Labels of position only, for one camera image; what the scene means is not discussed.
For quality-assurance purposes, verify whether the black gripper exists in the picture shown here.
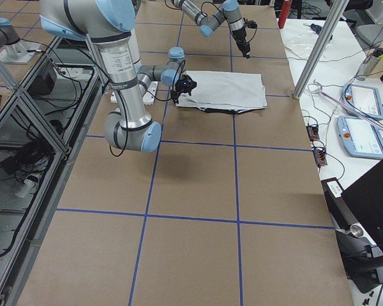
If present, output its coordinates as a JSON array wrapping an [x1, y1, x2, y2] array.
[[233, 30, 250, 59], [173, 75, 197, 104]]

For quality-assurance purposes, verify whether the grey cartoon print t-shirt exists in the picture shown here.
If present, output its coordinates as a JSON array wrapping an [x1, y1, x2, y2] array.
[[177, 71, 267, 113]]

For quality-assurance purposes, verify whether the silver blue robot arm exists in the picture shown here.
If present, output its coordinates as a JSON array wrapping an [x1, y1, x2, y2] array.
[[40, 1, 197, 152], [164, 0, 257, 59]]

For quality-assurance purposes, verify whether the third background robot arm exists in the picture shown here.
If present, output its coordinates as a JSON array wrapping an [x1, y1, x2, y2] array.
[[0, 17, 41, 64]]

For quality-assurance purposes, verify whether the clear plastic sheet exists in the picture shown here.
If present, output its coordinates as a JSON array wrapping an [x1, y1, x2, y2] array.
[[283, 30, 319, 59]]

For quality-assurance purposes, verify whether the red cylinder bottle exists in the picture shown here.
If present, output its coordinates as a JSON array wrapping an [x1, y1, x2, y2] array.
[[278, 0, 292, 29]]

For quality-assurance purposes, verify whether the orange black circuit board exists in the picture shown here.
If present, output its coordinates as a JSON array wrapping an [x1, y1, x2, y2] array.
[[306, 124, 320, 141]]

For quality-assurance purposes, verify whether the far blue teach pendant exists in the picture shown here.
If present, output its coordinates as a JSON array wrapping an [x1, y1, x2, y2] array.
[[342, 84, 383, 120]]

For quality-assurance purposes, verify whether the blue teach pendant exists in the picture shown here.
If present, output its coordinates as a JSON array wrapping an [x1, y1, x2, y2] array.
[[336, 115, 383, 160], [342, 84, 383, 120]]

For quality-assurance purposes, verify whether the near blue teach pendant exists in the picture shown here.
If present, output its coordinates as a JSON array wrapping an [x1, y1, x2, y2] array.
[[336, 115, 383, 160]]

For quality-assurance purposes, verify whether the black laptop computer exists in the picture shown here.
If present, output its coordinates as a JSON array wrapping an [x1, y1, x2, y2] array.
[[342, 159, 383, 252]]

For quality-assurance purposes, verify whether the silver metal cup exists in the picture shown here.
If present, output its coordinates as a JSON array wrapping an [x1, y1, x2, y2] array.
[[349, 224, 364, 238]]

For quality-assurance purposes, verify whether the aluminium frame post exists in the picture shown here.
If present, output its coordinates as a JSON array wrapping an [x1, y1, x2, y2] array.
[[292, 0, 349, 100]]

